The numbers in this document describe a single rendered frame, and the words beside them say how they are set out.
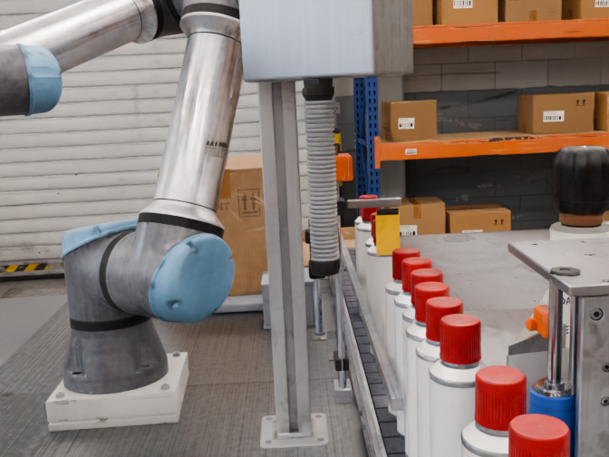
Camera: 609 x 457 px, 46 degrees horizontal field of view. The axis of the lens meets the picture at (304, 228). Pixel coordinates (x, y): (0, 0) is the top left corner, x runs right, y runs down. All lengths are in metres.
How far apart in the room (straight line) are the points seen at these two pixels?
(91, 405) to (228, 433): 0.19
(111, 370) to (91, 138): 4.34
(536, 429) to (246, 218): 1.14
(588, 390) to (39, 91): 0.61
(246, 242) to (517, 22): 3.49
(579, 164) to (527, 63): 4.65
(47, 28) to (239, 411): 0.57
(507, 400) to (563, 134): 4.44
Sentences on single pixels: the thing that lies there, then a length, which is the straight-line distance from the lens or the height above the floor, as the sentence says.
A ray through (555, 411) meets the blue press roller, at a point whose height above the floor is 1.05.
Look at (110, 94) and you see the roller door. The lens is 5.29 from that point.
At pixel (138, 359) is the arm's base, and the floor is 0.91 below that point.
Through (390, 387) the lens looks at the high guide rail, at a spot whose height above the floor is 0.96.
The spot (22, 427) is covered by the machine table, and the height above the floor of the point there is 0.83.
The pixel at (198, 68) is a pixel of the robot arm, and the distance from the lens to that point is 1.01.
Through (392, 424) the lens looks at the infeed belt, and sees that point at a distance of 0.90.
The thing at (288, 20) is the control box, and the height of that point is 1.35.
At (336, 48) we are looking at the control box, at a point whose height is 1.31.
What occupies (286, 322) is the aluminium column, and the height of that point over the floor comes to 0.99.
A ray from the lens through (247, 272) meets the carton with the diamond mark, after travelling 1.54.
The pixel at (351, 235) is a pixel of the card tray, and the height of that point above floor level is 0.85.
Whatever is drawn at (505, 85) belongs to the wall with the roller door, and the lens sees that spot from 5.65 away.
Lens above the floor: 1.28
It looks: 11 degrees down
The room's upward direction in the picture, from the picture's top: 3 degrees counter-clockwise
